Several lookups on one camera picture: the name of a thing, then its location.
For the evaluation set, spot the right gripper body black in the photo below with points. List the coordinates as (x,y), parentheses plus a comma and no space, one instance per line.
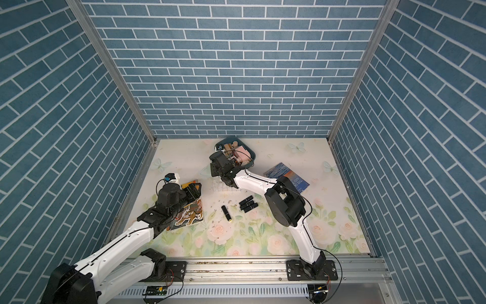
(215,173)

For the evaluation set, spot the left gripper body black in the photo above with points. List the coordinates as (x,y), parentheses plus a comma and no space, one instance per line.
(181,196)

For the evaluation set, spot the black lipstick gold band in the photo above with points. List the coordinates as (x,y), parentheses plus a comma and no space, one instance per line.
(226,213)

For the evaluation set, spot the black lipstick silver band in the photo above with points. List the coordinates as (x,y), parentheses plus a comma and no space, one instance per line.
(246,200)
(245,204)
(250,207)

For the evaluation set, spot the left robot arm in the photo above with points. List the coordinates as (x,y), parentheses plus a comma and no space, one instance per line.
(100,277)

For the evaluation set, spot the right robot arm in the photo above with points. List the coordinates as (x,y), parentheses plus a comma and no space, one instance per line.
(287,205)

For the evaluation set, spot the clear acrylic lipstick organizer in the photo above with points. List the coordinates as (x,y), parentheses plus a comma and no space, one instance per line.
(220,186)

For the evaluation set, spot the teal plastic storage bin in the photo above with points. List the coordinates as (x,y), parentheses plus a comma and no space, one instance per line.
(227,146)

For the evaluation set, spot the orange children's story book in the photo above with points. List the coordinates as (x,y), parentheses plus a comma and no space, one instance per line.
(192,213)

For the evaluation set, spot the pink compact in bin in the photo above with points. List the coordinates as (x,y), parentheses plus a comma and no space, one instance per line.
(242,155)

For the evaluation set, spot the blue paperback book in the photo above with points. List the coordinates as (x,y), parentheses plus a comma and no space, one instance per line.
(282,170)

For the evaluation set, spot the green circuit board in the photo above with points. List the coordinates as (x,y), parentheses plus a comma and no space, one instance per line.
(157,291)

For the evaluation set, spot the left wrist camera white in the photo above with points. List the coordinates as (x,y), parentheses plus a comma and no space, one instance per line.
(171,178)

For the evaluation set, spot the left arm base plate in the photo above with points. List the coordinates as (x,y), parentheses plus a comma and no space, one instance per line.
(172,271)

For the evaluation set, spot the white vented cable duct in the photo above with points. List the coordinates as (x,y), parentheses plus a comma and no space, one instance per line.
(220,291)

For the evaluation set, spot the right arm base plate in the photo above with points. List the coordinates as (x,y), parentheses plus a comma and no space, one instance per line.
(298,270)

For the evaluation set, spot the right circuit board with wires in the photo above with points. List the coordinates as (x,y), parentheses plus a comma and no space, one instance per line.
(317,293)

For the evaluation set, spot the aluminium rail frame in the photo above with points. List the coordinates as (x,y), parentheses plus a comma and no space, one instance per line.
(361,279)

